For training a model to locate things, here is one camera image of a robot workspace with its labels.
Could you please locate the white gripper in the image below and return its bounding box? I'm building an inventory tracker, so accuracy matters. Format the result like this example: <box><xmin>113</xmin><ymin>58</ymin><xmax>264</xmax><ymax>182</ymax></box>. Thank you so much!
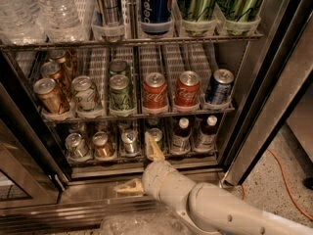
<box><xmin>114</xmin><ymin>131</ymin><xmax>196</xmax><ymax>210</ymax></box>

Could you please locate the orange can bottom shelf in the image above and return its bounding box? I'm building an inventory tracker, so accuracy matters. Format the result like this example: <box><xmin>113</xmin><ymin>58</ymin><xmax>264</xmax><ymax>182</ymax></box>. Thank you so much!
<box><xmin>92</xmin><ymin>131</ymin><xmax>113</xmax><ymax>159</ymax></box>

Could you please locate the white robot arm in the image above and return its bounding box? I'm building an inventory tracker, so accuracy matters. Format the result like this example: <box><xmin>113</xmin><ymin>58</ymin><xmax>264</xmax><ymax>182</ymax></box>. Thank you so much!
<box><xmin>115</xmin><ymin>126</ymin><xmax>313</xmax><ymax>235</ymax></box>

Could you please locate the white silver can bottom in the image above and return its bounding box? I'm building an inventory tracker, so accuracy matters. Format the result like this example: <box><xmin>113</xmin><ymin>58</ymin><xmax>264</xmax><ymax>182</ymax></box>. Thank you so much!
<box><xmin>121</xmin><ymin>129</ymin><xmax>138</xmax><ymax>156</ymax></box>

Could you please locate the green can bottom shelf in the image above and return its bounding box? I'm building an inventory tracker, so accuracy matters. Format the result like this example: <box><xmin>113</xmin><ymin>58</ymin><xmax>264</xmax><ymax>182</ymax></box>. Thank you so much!
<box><xmin>149</xmin><ymin>128</ymin><xmax>164</xmax><ymax>150</ymax></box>

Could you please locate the silver can bottom left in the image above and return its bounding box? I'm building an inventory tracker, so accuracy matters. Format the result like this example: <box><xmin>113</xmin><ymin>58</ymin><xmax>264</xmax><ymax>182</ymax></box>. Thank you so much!
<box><xmin>66</xmin><ymin>133</ymin><xmax>89</xmax><ymax>159</ymax></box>

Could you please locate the green can front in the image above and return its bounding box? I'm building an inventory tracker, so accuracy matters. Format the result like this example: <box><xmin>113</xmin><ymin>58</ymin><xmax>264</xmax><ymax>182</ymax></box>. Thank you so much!
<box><xmin>109</xmin><ymin>74</ymin><xmax>134</xmax><ymax>111</ymax></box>

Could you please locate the red coca-cola can left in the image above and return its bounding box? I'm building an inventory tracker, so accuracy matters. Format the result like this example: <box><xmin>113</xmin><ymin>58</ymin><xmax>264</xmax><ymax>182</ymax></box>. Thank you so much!
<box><xmin>143</xmin><ymin>72</ymin><xmax>167</xmax><ymax>109</ymax></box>

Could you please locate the red coca-cola can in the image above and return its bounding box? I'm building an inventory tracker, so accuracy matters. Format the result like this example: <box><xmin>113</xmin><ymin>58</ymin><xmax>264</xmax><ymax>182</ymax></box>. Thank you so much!
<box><xmin>143</xmin><ymin>72</ymin><xmax>167</xmax><ymax>109</ymax></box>
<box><xmin>174</xmin><ymin>70</ymin><xmax>201</xmax><ymax>107</ymax></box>

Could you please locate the red coca-cola can right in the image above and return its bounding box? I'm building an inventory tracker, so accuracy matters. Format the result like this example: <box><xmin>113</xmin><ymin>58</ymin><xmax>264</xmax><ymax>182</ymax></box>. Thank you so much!
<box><xmin>174</xmin><ymin>70</ymin><xmax>201</xmax><ymax>107</ymax></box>

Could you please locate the white green can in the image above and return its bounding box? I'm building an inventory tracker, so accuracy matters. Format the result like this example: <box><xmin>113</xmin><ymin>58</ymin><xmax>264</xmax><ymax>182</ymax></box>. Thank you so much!
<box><xmin>71</xmin><ymin>75</ymin><xmax>101</xmax><ymax>112</ymax></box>

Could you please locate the green can behind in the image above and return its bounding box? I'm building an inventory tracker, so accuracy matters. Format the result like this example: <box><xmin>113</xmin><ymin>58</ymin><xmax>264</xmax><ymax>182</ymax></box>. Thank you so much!
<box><xmin>109</xmin><ymin>59</ymin><xmax>130</xmax><ymax>78</ymax></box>

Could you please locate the blue pepsi can middle shelf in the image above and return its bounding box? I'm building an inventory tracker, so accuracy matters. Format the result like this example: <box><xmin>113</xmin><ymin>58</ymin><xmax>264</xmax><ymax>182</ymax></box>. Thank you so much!
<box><xmin>205</xmin><ymin>69</ymin><xmax>234</xmax><ymax>105</ymax></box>

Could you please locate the glass fridge door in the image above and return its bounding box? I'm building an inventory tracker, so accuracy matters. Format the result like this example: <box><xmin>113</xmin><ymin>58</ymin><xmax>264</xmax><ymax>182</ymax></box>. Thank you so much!
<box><xmin>0</xmin><ymin>81</ymin><xmax>72</xmax><ymax>210</ymax></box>

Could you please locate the stainless steel fridge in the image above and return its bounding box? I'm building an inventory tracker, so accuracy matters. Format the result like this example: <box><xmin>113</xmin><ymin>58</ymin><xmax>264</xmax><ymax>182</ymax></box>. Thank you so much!
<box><xmin>0</xmin><ymin>0</ymin><xmax>313</xmax><ymax>234</ymax></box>

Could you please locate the gold can front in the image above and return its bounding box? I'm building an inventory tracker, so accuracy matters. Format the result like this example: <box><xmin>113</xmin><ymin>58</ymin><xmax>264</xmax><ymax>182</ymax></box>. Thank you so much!
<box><xmin>33</xmin><ymin>77</ymin><xmax>69</xmax><ymax>115</ymax></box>

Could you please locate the gold can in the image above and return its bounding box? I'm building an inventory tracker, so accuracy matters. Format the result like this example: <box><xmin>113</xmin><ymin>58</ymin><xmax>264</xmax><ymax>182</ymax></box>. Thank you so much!
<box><xmin>49</xmin><ymin>49</ymin><xmax>74</xmax><ymax>79</ymax></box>
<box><xmin>33</xmin><ymin>77</ymin><xmax>69</xmax><ymax>115</ymax></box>
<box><xmin>40</xmin><ymin>61</ymin><xmax>71</xmax><ymax>101</ymax></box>

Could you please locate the gold can back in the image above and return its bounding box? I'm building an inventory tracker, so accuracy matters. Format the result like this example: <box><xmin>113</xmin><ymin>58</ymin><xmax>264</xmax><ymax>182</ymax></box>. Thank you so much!
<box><xmin>49</xmin><ymin>49</ymin><xmax>74</xmax><ymax>79</ymax></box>

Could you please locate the gold can middle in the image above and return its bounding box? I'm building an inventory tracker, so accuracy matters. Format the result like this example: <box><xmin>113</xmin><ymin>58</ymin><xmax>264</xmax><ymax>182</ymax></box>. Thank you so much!
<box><xmin>40</xmin><ymin>61</ymin><xmax>71</xmax><ymax>101</ymax></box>

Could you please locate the blue pepsi can top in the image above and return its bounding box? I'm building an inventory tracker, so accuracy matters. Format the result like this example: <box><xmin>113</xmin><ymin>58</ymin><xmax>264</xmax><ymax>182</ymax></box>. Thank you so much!
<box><xmin>140</xmin><ymin>0</ymin><xmax>172</xmax><ymax>35</ymax></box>

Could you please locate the plaid slim can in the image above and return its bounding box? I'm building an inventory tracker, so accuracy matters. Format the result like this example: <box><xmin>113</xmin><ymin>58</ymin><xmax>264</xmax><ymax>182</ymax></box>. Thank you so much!
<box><xmin>100</xmin><ymin>0</ymin><xmax>123</xmax><ymax>26</ymax></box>

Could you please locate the green tall can left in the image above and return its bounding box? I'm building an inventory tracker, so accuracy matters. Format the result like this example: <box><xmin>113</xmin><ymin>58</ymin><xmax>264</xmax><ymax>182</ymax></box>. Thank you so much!
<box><xmin>177</xmin><ymin>0</ymin><xmax>216</xmax><ymax>22</ymax></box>

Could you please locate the green tall can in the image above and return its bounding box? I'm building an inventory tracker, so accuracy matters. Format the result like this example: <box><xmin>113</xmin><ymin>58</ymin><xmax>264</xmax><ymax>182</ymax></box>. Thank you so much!
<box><xmin>217</xmin><ymin>0</ymin><xmax>263</xmax><ymax>23</ymax></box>
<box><xmin>177</xmin><ymin>0</ymin><xmax>216</xmax><ymax>22</ymax></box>

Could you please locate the green tall can right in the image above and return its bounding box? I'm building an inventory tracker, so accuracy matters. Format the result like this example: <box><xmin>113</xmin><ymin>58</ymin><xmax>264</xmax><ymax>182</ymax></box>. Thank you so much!
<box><xmin>217</xmin><ymin>0</ymin><xmax>263</xmax><ymax>23</ymax></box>

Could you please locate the brown bottle left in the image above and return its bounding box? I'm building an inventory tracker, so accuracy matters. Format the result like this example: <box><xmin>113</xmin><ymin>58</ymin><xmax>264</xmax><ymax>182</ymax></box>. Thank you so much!
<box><xmin>170</xmin><ymin>117</ymin><xmax>191</xmax><ymax>155</ymax></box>

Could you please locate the brown bottle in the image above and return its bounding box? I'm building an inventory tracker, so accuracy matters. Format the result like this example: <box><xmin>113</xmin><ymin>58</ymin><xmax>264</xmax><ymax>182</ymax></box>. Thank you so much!
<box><xmin>170</xmin><ymin>117</ymin><xmax>191</xmax><ymax>155</ymax></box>
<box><xmin>195</xmin><ymin>116</ymin><xmax>218</xmax><ymax>149</ymax></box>

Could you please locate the clear plastic wrap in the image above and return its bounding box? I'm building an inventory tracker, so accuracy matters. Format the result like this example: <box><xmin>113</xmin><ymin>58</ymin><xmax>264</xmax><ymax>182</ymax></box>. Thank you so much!
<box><xmin>100</xmin><ymin>210</ymin><xmax>190</xmax><ymax>235</ymax></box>

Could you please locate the brown bottle right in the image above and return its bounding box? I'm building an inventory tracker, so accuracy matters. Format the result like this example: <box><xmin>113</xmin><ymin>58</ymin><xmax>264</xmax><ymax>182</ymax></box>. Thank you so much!
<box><xmin>195</xmin><ymin>116</ymin><xmax>218</xmax><ymax>149</ymax></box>

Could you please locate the clear water bottle right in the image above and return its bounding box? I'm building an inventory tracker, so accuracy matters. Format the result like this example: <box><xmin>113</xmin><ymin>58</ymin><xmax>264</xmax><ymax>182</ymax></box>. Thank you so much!
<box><xmin>38</xmin><ymin>0</ymin><xmax>85</xmax><ymax>42</ymax></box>

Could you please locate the clear water bottle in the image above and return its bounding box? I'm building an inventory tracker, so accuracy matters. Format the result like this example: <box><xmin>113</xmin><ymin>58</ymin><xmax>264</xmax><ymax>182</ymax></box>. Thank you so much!
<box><xmin>38</xmin><ymin>0</ymin><xmax>85</xmax><ymax>42</ymax></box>
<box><xmin>0</xmin><ymin>0</ymin><xmax>46</xmax><ymax>45</ymax></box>

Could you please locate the clear water bottle left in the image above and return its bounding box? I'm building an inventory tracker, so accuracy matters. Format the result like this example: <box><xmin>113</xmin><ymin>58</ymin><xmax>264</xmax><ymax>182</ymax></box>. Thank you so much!
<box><xmin>0</xmin><ymin>0</ymin><xmax>46</xmax><ymax>45</ymax></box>

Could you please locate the orange power cable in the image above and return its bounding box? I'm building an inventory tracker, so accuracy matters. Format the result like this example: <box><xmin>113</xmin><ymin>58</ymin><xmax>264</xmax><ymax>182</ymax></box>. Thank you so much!
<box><xmin>241</xmin><ymin>148</ymin><xmax>313</xmax><ymax>221</ymax></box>

